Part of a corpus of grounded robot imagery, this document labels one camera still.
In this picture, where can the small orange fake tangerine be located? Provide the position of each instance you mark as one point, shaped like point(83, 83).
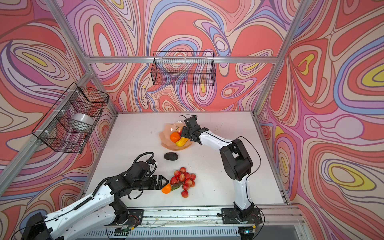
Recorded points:
point(167, 189)

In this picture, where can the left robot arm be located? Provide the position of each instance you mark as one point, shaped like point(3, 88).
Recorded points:
point(101, 207)

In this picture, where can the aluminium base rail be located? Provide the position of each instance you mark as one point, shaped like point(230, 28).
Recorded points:
point(280, 222)

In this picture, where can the dark fake avocado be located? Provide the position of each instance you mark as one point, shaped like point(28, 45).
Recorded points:
point(171, 156)

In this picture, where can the white tape roll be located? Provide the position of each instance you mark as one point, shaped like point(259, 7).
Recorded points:
point(81, 122)

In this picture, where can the red fake lychee bunch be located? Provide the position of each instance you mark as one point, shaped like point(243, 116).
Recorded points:
point(183, 180)

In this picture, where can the aluminium corner frame post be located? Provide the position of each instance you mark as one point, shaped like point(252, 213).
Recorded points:
point(295, 24)

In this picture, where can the black wire basket on left wall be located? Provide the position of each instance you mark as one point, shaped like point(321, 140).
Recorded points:
point(57, 133)

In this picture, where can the black wire basket on wall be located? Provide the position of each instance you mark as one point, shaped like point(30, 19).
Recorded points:
point(183, 68)
point(57, 133)

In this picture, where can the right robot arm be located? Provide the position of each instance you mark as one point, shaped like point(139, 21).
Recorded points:
point(236, 161)

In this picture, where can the large orange fake persimmon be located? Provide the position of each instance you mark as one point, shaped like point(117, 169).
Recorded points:
point(175, 137)

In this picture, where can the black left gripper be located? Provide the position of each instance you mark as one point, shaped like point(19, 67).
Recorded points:
point(159, 186)

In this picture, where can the left rear aluminium post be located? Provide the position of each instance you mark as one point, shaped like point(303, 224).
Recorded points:
point(72, 39)

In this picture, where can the black wire basket on back wall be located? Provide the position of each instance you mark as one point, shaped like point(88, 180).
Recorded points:
point(183, 68)

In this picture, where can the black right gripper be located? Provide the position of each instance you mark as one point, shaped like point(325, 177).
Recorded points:
point(184, 133)

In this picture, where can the pink wavy fruit bowl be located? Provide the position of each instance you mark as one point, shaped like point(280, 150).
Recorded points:
point(165, 137)

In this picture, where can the red fake apple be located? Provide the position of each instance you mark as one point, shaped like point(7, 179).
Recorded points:
point(180, 129)

